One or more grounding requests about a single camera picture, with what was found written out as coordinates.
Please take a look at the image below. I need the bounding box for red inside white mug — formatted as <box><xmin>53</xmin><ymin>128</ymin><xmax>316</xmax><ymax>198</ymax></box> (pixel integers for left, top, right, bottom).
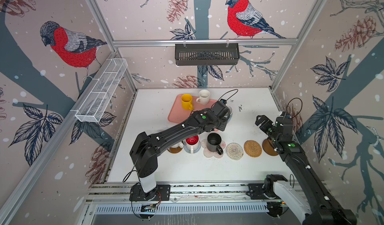
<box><xmin>184</xmin><ymin>136</ymin><xmax>201</xmax><ymax>147</ymax></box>

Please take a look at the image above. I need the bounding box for white wire mesh shelf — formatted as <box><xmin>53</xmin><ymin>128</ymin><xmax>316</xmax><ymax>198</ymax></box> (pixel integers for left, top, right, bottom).
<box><xmin>75</xmin><ymin>58</ymin><xmax>128</xmax><ymax>123</ymax></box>

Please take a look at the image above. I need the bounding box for rattan round woven coaster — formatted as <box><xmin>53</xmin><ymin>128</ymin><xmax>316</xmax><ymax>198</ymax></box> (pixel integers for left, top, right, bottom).
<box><xmin>244</xmin><ymin>140</ymin><xmax>263</xmax><ymax>158</ymax></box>

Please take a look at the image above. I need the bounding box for blue patterned mug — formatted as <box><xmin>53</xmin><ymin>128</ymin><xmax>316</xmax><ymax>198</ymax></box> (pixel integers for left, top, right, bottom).
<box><xmin>227</xmin><ymin>105</ymin><xmax>233</xmax><ymax>123</ymax></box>

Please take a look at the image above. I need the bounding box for yellow mug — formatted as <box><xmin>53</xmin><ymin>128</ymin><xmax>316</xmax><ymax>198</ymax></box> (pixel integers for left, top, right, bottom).
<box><xmin>181</xmin><ymin>94</ymin><xmax>194</xmax><ymax>111</ymax></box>

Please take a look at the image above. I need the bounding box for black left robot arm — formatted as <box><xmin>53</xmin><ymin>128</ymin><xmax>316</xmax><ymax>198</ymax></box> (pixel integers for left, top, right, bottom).
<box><xmin>130</xmin><ymin>99</ymin><xmax>230</xmax><ymax>201</ymax></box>

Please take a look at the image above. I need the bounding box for glossy brown round coaster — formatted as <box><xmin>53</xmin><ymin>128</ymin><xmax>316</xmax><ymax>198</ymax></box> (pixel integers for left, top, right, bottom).
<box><xmin>167</xmin><ymin>147</ymin><xmax>183</xmax><ymax>154</ymax></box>

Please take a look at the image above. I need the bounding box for dark wooden round coaster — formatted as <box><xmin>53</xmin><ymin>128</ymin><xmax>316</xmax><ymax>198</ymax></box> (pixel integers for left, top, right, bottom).
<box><xmin>262</xmin><ymin>139</ymin><xmax>279</xmax><ymax>157</ymax></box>

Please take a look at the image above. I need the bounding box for blue grey woven coaster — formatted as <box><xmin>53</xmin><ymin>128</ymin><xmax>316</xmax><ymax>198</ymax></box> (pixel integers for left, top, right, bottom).
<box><xmin>184</xmin><ymin>145</ymin><xmax>201</xmax><ymax>154</ymax></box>

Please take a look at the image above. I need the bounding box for multicolour zigzag woven coaster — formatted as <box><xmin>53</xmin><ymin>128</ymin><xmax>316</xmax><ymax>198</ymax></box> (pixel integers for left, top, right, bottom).
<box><xmin>226</xmin><ymin>143</ymin><xmax>244</xmax><ymax>161</ymax></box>

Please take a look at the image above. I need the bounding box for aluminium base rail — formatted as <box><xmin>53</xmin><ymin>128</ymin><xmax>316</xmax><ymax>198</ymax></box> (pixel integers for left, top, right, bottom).
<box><xmin>86</xmin><ymin>179</ymin><xmax>331</xmax><ymax>215</ymax></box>

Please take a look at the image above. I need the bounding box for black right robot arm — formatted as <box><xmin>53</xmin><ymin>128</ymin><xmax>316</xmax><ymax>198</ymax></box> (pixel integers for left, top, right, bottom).
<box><xmin>255</xmin><ymin>112</ymin><xmax>357</xmax><ymax>225</ymax></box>

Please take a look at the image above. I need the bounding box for pink flower shaped coaster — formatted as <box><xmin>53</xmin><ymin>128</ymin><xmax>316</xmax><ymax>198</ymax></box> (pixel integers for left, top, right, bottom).
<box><xmin>201</xmin><ymin>139</ymin><xmax>224</xmax><ymax>159</ymax></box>

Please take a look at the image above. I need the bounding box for black mug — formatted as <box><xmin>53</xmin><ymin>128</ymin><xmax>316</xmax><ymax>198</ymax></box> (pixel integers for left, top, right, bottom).
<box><xmin>207</xmin><ymin>133</ymin><xmax>224</xmax><ymax>156</ymax></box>

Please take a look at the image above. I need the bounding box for black hanging wire basket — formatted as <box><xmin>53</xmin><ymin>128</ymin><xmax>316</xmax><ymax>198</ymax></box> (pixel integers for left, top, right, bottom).
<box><xmin>175</xmin><ymin>44</ymin><xmax>240</xmax><ymax>66</ymax></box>

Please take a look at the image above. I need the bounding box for cream mug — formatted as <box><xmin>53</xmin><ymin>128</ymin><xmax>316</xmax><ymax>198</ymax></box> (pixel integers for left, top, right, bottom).
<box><xmin>196</xmin><ymin>90</ymin><xmax>211</xmax><ymax>105</ymax></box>

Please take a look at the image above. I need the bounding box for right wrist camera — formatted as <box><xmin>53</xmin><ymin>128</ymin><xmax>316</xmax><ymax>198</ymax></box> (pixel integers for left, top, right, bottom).
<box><xmin>281</xmin><ymin>111</ymin><xmax>292</xmax><ymax>119</ymax></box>

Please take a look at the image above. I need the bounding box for pink tray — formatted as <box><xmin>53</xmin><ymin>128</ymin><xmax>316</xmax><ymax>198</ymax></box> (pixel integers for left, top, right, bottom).
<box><xmin>168</xmin><ymin>94</ymin><xmax>217</xmax><ymax>124</ymax></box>

